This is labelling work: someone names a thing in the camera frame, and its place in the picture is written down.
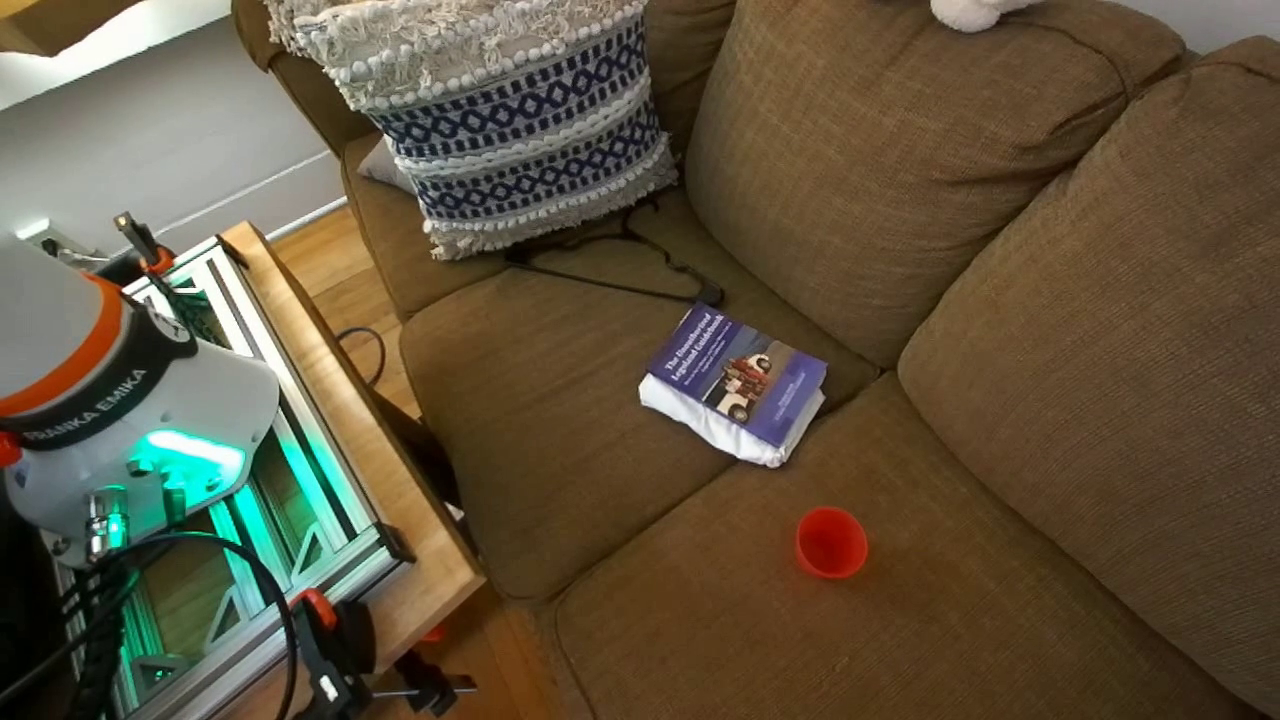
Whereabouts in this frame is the purple cover paperback book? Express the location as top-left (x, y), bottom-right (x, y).
top-left (638, 298), bottom-right (831, 471)

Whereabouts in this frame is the aluminium profile frame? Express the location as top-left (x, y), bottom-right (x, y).
top-left (78, 236), bottom-right (417, 720)

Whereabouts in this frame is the small orange black clamp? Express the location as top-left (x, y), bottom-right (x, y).
top-left (109, 206), bottom-right (186, 293)

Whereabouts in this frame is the wooden side table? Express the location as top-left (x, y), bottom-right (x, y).
top-left (216, 216), bottom-right (492, 674)

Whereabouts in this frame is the tan wooden shelf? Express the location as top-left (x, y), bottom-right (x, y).
top-left (0, 0), bottom-right (144, 59)

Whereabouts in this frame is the brown seat cushion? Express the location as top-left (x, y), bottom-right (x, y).
top-left (546, 370), bottom-right (1266, 720)
top-left (398, 185), bottom-right (886, 604)

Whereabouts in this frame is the black cable bundle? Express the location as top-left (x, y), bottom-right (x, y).
top-left (0, 523), bottom-right (305, 720)

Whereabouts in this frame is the blue white patterned pillow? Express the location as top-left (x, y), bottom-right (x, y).
top-left (259, 0), bottom-right (682, 262)

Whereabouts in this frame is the red plastic cup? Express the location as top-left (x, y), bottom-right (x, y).
top-left (794, 504), bottom-right (878, 583)

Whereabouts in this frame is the large orange black clamp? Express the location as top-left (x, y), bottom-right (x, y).
top-left (286, 583), bottom-right (481, 720)

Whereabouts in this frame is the white plush toy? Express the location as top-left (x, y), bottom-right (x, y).
top-left (927, 0), bottom-right (1042, 36)

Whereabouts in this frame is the tall brown back cushion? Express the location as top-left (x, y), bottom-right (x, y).
top-left (892, 33), bottom-right (1280, 714)

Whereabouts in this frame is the wide brown back cushion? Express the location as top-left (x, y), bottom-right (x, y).
top-left (682, 0), bottom-right (1196, 377)

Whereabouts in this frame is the thin black floor cable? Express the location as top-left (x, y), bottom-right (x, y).
top-left (333, 318), bottom-right (394, 391)

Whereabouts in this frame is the brown fabric sofa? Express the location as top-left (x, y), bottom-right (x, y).
top-left (228, 0), bottom-right (1280, 720)

